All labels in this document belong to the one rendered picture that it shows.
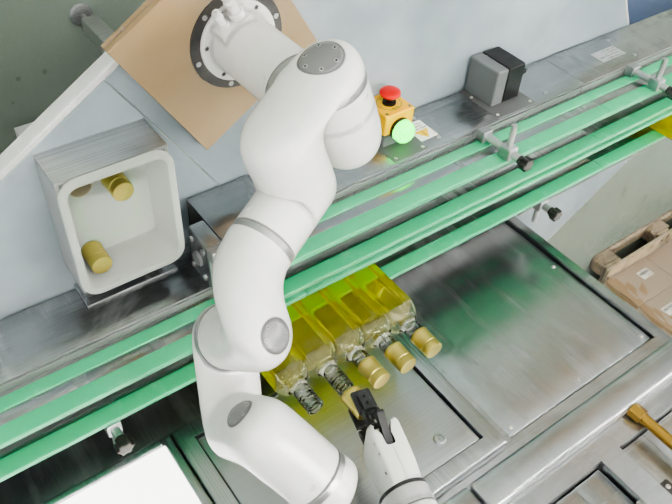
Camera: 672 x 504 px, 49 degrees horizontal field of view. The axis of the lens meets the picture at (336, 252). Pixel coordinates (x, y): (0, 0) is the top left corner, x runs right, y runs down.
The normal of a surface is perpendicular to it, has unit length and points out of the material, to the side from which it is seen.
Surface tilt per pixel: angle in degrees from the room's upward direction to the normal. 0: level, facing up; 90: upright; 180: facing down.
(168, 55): 0
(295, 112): 78
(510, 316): 90
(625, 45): 90
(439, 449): 90
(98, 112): 0
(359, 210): 90
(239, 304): 67
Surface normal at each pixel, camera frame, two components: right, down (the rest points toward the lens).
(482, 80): -0.80, 0.39
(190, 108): 0.59, 0.58
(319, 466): 0.55, -0.18
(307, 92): -0.13, -0.49
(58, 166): 0.05, -0.71
